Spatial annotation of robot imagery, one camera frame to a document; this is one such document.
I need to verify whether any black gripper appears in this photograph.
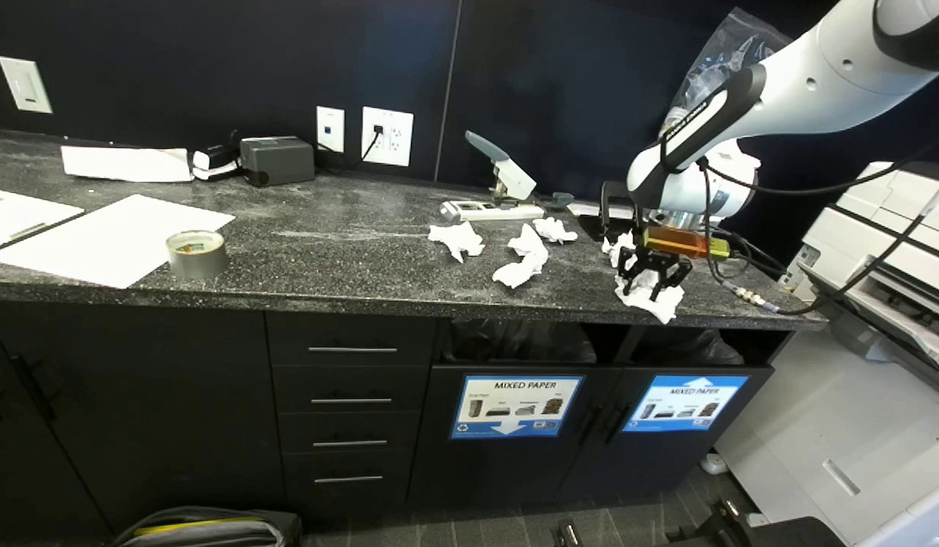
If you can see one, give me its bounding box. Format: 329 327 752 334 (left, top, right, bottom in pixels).
622 251 696 304

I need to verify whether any small white paper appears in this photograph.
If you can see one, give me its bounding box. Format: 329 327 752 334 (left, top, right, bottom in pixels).
597 230 644 274

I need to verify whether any printed white paper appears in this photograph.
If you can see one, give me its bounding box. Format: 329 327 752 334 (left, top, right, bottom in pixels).
530 214 583 247

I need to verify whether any black bin liner bag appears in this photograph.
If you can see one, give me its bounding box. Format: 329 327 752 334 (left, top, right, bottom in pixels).
444 320 602 371
629 327 750 371

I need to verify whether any black recycling bin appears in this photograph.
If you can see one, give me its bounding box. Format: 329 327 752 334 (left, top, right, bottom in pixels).
572 362 776 498

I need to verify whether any black tilt-out bin door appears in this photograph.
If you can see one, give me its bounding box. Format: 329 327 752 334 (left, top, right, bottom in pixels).
409 362 604 521

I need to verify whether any black counter cabinet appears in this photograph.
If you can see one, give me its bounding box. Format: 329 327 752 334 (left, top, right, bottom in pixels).
0 299 797 541

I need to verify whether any mixed paper sign down arrow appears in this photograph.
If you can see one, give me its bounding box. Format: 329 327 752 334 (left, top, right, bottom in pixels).
446 375 585 444

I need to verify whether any black floor object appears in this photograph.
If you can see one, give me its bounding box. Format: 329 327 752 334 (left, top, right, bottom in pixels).
662 495 843 547

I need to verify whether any wide white outlet plate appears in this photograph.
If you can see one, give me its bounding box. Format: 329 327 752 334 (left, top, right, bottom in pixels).
357 103 419 170

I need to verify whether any black cabinet drawer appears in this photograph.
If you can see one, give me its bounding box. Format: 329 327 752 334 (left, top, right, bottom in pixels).
278 453 428 521
276 409 430 466
263 309 438 375
270 366 438 420

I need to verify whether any black box device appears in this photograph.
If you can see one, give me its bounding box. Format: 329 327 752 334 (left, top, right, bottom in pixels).
232 131 319 188

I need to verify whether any white black handheld device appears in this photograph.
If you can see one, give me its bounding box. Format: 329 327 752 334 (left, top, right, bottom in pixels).
189 142 243 186

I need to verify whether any tape roll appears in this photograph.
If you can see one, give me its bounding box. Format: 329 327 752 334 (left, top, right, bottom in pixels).
161 228 227 274

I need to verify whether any black cabinet door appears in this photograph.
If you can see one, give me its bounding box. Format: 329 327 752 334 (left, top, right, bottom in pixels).
0 312 116 547
0 304 289 535

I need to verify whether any white folded paper stack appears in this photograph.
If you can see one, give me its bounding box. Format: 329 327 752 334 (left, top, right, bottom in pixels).
58 142 198 188

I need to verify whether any large white paper sheet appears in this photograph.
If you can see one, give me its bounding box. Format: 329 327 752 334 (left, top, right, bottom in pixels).
0 190 238 291

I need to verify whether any amber wrist camera box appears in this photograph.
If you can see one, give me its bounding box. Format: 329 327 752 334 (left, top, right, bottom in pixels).
641 224 735 258

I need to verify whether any black camera cable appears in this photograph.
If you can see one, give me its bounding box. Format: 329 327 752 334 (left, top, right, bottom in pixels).
722 165 939 320

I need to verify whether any black plugged wall cable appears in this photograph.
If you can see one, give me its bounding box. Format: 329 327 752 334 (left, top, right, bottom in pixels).
357 121 387 166

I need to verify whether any small white wall plate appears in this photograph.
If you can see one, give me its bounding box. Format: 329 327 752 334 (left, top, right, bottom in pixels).
311 103 349 157

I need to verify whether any black cabinet door handle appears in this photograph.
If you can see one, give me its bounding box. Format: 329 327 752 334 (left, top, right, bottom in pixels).
9 349 59 425

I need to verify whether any white wall switch plate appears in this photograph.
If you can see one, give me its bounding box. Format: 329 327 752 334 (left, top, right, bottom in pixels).
0 52 58 119

